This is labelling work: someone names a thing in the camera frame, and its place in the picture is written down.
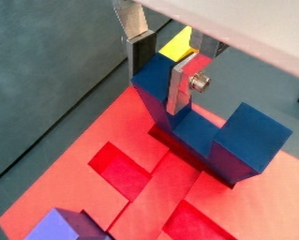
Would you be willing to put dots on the red base fixture block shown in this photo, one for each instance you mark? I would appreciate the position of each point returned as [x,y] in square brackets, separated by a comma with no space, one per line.
[148,192]

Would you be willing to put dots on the yellow long bar block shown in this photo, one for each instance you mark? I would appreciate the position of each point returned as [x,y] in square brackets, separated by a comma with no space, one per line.
[178,47]

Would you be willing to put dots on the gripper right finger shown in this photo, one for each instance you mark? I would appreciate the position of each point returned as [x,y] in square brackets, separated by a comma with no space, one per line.
[188,74]

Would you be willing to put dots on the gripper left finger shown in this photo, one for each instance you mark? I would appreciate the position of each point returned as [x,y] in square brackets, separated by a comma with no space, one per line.
[141,37]

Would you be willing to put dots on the purple U-shaped block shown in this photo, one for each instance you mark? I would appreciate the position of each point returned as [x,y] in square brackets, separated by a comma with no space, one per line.
[66,225]

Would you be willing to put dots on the blue U-shaped block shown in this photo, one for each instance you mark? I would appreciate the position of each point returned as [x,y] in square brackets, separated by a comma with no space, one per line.
[234,151]

